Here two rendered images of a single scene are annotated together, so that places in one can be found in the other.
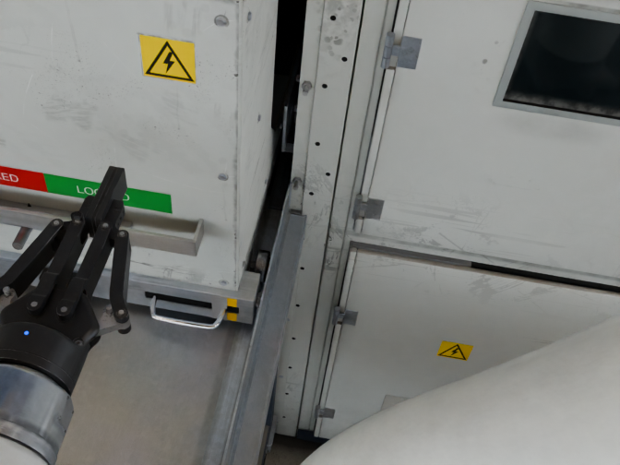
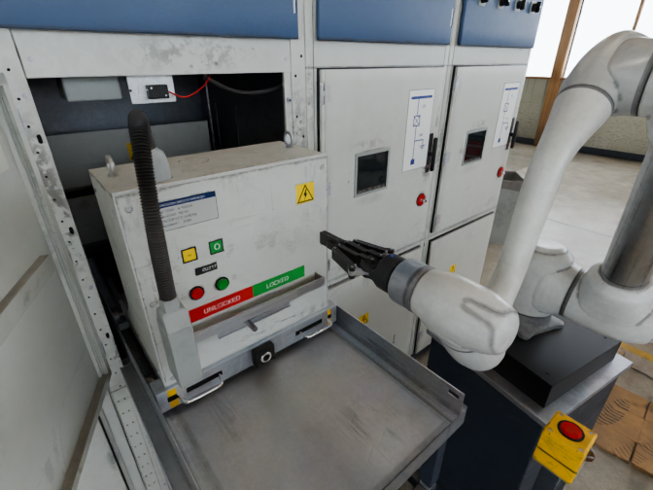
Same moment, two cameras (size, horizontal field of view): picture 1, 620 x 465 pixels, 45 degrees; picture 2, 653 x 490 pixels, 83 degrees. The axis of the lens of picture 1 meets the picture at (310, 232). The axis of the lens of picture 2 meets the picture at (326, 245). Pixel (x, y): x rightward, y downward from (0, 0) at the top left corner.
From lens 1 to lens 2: 74 cm
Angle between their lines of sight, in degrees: 40
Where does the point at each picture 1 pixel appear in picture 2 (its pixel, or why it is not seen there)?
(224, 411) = (363, 348)
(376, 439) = (551, 143)
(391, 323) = not seen: hidden behind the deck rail
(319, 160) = not seen: hidden behind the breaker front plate
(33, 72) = (254, 225)
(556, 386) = (571, 102)
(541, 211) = (374, 234)
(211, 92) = (319, 201)
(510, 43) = (354, 172)
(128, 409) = (334, 374)
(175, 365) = (328, 351)
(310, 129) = not seen: hidden behind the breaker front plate
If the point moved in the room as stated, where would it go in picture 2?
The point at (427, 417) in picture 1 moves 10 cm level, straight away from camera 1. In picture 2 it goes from (556, 129) to (513, 122)
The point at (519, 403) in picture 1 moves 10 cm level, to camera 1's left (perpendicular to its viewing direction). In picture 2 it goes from (569, 110) to (550, 115)
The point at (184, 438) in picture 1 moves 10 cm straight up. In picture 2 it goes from (363, 366) to (365, 337)
